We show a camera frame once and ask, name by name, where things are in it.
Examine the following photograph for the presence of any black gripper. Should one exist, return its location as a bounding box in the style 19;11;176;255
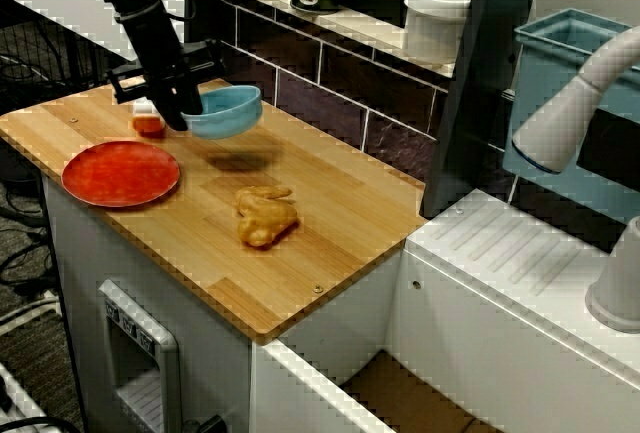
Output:
106;2;225;133

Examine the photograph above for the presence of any light blue bowl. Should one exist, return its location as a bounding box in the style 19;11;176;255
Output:
180;84;264;141

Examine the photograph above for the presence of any red round plate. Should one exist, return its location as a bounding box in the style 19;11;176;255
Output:
60;140;181;209

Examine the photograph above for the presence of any dark tiled backsplash with ledge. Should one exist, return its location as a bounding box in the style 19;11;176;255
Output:
189;0;521;204

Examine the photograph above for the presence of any golden toy chicken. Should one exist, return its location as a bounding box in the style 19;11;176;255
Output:
233;185;301;250

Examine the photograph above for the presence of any grey appliance door panel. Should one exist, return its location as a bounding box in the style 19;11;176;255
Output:
97;280;181;433

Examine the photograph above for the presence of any white plastic jar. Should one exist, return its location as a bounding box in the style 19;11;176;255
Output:
402;0;474;65

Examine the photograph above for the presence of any teal plastic bin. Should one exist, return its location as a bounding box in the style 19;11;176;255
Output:
502;7;640;254

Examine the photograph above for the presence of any grey toy faucet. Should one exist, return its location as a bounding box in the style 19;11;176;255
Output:
510;22;640;333

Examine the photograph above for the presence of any white toy kitchen cabinet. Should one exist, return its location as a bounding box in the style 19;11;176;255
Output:
39;167;640;433

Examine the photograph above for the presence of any black wire rack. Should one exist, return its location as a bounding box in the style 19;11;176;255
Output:
0;0;126;99

